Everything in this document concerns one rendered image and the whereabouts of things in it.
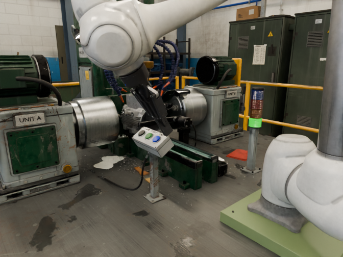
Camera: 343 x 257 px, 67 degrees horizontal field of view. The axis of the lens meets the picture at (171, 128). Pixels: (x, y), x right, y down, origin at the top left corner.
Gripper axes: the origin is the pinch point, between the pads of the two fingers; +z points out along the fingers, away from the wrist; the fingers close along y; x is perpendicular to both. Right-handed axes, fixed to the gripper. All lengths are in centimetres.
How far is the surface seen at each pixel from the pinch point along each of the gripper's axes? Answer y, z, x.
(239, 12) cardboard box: 251, 103, -345
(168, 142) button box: 8.5, 12.4, -1.8
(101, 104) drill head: 55, 4, -2
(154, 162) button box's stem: 15.7, 20.1, 4.3
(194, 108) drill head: 51, 40, -46
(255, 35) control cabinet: 204, 131, -313
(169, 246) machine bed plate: -9.4, 27.2, 23.1
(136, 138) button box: 22.5, 10.5, 3.0
